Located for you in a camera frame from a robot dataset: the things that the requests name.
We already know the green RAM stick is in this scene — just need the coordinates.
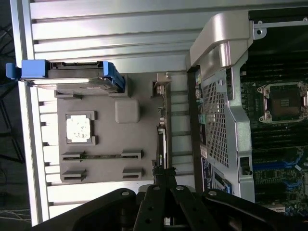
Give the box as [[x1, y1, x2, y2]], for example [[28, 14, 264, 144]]
[[63, 155, 141, 161]]

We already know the grey plastic parts rack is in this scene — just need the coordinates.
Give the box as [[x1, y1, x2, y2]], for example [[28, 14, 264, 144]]
[[54, 72, 174, 187]]

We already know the black open PC case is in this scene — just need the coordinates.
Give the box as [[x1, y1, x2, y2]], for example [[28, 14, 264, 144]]
[[185, 9, 308, 207]]

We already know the blue expansion slot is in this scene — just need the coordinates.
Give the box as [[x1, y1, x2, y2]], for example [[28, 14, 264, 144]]
[[252, 160, 301, 170]]

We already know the green motherboard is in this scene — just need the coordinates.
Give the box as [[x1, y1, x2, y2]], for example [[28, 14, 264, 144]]
[[240, 72, 308, 217]]

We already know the silver CPU chip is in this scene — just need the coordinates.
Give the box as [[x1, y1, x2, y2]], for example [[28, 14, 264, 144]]
[[65, 115, 93, 142]]

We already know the CPU socket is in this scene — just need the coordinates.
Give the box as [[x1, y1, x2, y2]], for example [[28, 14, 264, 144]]
[[257, 81, 308, 125]]

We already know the hard disk in blue carrier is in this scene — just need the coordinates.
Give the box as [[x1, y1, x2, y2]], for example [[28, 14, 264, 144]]
[[5, 59, 126, 93]]

